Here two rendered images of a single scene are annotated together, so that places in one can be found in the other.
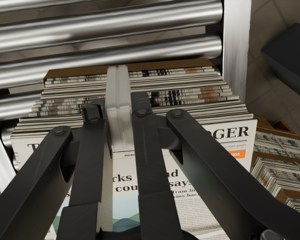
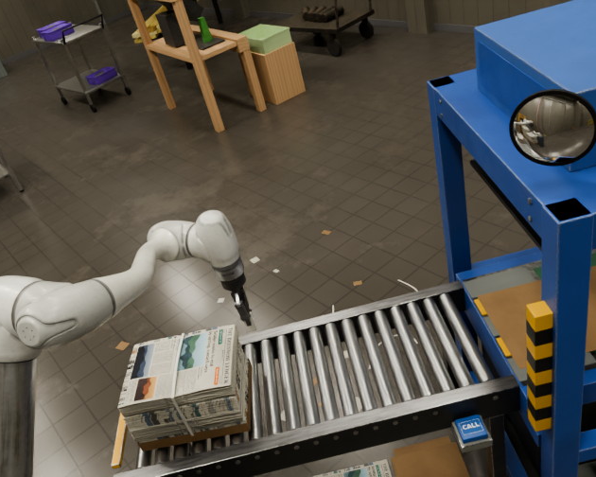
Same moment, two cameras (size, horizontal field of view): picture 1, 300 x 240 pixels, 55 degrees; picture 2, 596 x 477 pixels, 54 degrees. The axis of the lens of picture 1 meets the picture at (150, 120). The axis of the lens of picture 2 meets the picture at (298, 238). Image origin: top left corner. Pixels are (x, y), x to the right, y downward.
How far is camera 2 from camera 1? 1.76 m
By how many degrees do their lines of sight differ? 62
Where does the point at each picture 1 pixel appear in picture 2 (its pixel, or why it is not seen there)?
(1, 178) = not seen: hidden behind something
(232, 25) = (266, 440)
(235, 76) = (236, 450)
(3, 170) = not seen: hidden behind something
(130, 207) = (197, 356)
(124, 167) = (218, 350)
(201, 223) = (179, 382)
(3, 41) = (266, 352)
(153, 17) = (272, 404)
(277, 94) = not seen: outside the picture
